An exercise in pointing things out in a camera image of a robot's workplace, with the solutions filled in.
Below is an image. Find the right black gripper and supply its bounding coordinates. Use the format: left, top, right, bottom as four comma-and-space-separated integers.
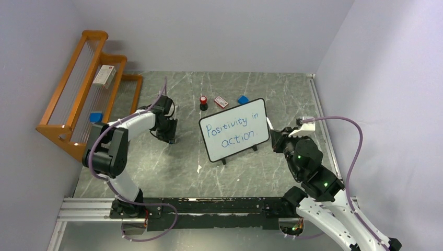
270, 126, 305, 178

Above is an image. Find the white whiteboard black frame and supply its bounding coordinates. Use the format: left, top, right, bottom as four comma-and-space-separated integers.
199, 98, 270, 163

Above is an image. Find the orange wooden shelf rack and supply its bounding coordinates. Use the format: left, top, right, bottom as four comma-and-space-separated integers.
36, 30, 143, 162

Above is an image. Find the blue white marker pen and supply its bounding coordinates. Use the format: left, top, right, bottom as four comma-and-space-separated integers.
266, 117, 274, 130

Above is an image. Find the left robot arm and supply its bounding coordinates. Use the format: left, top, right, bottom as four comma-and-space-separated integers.
81, 95, 178, 218

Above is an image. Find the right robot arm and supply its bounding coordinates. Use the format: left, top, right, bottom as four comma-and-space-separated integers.
270, 128, 402, 250

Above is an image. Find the red black stamp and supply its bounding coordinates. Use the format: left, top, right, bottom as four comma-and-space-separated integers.
199, 96, 208, 111

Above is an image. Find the blue eraser block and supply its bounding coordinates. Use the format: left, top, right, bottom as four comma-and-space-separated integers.
237, 95, 249, 105

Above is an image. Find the red white small box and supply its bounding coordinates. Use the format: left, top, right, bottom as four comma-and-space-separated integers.
214, 96, 229, 109

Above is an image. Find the blue object on shelf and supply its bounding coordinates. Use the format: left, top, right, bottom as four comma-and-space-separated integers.
89, 111, 103, 123

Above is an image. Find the white red box on shelf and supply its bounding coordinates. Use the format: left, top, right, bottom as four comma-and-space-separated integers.
92, 65, 116, 89

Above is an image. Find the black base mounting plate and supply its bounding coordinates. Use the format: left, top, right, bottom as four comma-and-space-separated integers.
109, 197, 298, 231

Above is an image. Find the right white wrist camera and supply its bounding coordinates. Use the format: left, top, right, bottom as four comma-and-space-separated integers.
289, 116, 316, 138

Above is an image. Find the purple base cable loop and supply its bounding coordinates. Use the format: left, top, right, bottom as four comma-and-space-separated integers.
120, 204, 179, 243

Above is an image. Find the aluminium frame rail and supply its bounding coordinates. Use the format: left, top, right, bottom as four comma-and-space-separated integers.
46, 197, 372, 251

